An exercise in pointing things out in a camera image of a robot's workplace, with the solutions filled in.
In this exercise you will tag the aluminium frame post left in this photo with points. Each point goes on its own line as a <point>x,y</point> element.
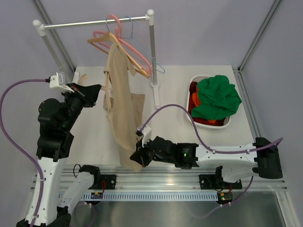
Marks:
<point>53,41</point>

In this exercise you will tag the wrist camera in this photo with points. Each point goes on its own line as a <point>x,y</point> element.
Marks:
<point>57,82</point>
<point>144,134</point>

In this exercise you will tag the dark red cloth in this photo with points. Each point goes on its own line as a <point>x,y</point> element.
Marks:
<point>192,89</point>

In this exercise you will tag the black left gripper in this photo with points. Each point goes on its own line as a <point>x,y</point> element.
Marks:
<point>88,94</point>

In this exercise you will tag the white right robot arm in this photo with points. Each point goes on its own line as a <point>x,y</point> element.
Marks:
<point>260,158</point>

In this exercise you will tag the orange wooden hanger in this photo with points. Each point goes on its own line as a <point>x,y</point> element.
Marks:
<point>108,39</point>

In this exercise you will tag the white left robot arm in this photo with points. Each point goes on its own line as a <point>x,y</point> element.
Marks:
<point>53,147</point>

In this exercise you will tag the beige wooden hanger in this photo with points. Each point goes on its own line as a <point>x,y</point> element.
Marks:
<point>82,79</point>

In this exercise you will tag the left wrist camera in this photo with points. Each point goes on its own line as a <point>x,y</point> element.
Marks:
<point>57,82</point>

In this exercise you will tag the white slotted cable duct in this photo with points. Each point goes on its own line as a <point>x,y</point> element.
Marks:
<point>150,196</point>

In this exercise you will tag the aluminium frame post right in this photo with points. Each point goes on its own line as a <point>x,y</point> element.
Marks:
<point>259,34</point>

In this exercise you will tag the green cloth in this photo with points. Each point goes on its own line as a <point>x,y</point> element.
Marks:
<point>218,98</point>

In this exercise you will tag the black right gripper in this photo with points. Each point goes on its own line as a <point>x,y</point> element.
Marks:
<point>138,156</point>

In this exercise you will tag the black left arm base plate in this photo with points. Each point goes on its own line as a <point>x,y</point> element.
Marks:
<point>106,182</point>

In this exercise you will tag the beige t shirt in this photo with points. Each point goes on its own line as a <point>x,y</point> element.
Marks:
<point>124,109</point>

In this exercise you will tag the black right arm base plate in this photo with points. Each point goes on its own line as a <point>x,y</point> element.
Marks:
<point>211,182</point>

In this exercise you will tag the silver clothes rack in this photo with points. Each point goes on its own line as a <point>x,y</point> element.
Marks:
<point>149,17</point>

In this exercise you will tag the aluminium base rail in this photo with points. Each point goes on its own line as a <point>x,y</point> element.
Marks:
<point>162,178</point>

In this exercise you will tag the orange cloth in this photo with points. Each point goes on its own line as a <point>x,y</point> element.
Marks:
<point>197,103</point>

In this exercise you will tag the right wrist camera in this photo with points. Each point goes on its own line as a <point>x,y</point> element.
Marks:
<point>144,134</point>

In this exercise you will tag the aluminium frame post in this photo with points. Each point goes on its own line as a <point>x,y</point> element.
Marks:
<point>53,41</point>
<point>259,34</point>

